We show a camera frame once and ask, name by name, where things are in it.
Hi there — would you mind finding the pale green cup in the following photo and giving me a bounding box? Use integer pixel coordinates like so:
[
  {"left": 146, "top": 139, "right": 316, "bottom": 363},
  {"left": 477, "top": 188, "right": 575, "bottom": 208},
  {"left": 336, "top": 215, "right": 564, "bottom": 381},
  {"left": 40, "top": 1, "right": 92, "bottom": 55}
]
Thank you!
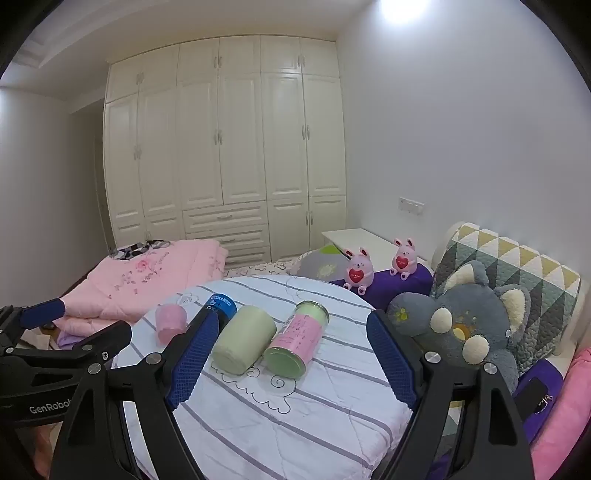
[{"left": 211, "top": 305, "right": 278, "bottom": 376}]

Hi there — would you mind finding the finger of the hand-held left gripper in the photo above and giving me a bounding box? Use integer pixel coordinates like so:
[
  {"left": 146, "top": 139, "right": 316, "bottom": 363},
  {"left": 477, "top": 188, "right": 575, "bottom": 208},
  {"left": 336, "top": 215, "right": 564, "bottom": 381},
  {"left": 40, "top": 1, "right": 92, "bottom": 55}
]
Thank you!
[
  {"left": 0, "top": 298, "right": 66, "bottom": 350},
  {"left": 13, "top": 320, "right": 134, "bottom": 366}
]

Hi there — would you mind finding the grey plush animal toy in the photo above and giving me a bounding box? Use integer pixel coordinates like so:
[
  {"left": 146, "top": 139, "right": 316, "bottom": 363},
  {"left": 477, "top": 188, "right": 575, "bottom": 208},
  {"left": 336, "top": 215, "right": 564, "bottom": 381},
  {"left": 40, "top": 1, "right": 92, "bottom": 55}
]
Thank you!
[{"left": 387, "top": 261, "right": 533, "bottom": 394}]

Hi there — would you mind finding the person's left forearm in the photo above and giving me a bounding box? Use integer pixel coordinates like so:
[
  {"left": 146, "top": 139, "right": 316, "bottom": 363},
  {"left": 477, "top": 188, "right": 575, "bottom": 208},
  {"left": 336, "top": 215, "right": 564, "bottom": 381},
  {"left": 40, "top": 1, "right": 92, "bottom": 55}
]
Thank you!
[{"left": 27, "top": 418, "right": 64, "bottom": 479}]

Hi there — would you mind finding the pink pillow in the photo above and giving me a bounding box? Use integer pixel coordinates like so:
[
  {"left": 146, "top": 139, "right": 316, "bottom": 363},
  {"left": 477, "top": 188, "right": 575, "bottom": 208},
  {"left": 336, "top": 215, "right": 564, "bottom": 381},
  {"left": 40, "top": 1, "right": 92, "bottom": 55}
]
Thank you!
[{"left": 530, "top": 348, "right": 591, "bottom": 480}]

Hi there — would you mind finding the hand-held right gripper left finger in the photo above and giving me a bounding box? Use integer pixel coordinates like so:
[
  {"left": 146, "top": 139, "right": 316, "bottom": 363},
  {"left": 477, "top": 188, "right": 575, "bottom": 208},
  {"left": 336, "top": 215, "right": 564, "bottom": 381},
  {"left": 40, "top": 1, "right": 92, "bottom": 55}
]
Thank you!
[{"left": 48, "top": 307, "right": 221, "bottom": 480}]

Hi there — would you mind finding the triangle patterned quilted cover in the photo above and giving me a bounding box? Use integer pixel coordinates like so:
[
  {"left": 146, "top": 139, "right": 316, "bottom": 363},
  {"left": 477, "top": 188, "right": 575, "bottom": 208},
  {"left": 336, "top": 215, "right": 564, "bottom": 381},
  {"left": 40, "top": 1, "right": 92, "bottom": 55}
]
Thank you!
[{"left": 431, "top": 222, "right": 583, "bottom": 376}]

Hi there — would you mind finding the blue cup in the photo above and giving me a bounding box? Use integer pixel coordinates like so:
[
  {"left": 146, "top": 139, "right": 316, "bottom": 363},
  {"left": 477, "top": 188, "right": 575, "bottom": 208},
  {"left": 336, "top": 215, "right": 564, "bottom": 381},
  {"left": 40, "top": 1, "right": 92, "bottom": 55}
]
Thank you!
[{"left": 204, "top": 293, "right": 238, "bottom": 325}]

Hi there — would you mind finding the small black pouch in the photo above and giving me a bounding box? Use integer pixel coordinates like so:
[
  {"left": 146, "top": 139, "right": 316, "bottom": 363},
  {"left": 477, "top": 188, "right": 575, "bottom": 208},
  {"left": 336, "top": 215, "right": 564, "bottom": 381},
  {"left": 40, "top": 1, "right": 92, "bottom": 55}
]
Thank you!
[{"left": 526, "top": 377, "right": 555, "bottom": 416}]

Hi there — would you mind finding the pink quilt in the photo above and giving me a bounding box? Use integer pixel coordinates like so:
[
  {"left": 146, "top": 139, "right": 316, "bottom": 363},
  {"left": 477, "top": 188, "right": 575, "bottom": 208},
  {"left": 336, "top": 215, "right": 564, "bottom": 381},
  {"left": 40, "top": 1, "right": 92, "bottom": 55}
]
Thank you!
[{"left": 58, "top": 239, "right": 230, "bottom": 345}]

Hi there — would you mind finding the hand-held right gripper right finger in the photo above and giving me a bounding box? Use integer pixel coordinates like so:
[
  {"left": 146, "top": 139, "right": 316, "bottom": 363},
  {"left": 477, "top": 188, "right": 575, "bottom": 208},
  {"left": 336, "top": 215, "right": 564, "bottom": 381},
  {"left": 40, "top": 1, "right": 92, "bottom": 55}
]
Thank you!
[{"left": 366, "top": 309, "right": 537, "bottom": 480}]

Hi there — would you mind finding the green cup with pink label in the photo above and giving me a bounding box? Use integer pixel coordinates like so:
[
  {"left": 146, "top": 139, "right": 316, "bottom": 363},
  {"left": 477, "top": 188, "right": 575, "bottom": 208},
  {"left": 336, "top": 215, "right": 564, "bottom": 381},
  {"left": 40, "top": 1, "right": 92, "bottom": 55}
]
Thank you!
[{"left": 263, "top": 300, "right": 330, "bottom": 379}]

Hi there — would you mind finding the patterned bed sheet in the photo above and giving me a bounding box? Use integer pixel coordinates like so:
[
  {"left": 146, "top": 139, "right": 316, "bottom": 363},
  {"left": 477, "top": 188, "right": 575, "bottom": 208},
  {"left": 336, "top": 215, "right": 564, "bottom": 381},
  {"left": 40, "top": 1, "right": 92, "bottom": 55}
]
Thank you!
[{"left": 224, "top": 251, "right": 319, "bottom": 280}]

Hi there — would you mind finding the black white checkered cloth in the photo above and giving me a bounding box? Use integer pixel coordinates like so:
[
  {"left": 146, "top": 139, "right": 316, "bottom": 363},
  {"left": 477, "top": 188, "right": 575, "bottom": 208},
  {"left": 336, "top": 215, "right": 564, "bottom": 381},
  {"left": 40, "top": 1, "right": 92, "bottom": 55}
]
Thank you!
[{"left": 110, "top": 239, "right": 173, "bottom": 262}]

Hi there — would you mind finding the pink rabbit plush toy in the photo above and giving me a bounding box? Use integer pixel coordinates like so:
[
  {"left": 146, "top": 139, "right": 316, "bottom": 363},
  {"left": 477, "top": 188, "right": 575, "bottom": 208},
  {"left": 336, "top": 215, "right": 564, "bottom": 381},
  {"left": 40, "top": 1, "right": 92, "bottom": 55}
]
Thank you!
[
  {"left": 390, "top": 237, "right": 419, "bottom": 280},
  {"left": 342, "top": 247, "right": 376, "bottom": 296}
]

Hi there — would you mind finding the purple pillow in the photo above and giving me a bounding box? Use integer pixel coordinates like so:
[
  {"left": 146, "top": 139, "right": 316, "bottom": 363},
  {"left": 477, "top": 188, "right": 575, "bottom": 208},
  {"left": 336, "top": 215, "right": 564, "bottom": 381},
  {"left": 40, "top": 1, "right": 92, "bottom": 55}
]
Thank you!
[{"left": 341, "top": 262, "right": 435, "bottom": 311}]

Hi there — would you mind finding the cream wardrobe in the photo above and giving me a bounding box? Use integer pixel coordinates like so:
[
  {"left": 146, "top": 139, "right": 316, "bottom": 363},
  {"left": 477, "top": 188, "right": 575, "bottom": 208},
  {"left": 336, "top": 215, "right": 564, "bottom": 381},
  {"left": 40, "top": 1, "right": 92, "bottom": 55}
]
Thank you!
[{"left": 102, "top": 34, "right": 348, "bottom": 265}]

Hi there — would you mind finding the white nightstand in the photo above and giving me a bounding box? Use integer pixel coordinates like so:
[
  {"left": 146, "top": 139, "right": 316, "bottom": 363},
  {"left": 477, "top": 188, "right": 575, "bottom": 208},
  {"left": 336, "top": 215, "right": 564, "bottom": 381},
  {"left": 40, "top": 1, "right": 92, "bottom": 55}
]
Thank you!
[{"left": 321, "top": 227, "right": 435, "bottom": 274}]

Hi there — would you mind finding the grey pillow with green patch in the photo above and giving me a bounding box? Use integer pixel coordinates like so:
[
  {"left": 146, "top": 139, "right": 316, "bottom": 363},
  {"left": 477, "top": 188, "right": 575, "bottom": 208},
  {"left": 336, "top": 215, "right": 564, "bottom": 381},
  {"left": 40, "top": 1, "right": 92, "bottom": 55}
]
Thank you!
[{"left": 295, "top": 244, "right": 354, "bottom": 282}]

